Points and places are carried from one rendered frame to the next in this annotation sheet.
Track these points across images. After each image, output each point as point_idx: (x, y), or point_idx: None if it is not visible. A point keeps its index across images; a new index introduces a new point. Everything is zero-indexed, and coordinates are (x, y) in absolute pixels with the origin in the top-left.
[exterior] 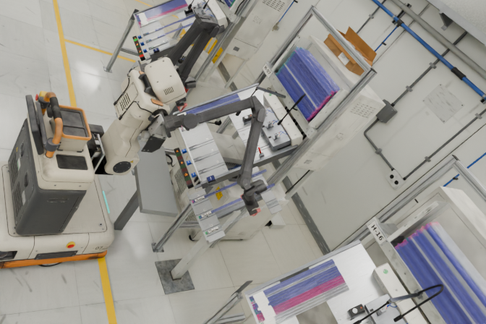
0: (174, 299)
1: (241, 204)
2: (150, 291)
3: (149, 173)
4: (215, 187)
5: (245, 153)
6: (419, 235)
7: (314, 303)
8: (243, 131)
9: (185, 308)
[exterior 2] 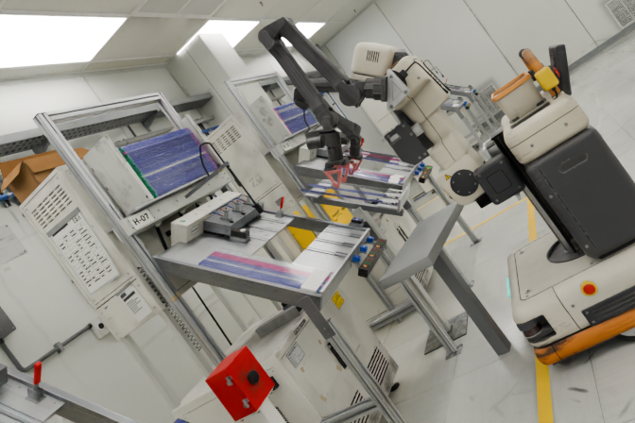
0: (459, 312)
1: (350, 201)
2: (485, 305)
3: (429, 232)
4: (334, 306)
5: (338, 115)
6: (281, 115)
7: (360, 168)
8: (263, 236)
9: (451, 311)
